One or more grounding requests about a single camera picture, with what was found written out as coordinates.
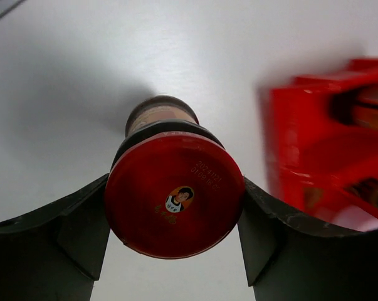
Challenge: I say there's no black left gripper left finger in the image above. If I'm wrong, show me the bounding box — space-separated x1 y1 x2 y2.
0 175 110 300

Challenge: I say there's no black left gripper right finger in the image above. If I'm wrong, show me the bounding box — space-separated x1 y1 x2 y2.
238 181 378 300

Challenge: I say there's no red-cap brown spice jar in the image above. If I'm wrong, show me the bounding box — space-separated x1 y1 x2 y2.
104 95 245 260

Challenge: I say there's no red three-compartment plastic tray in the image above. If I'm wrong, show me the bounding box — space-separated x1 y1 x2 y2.
260 57 378 231

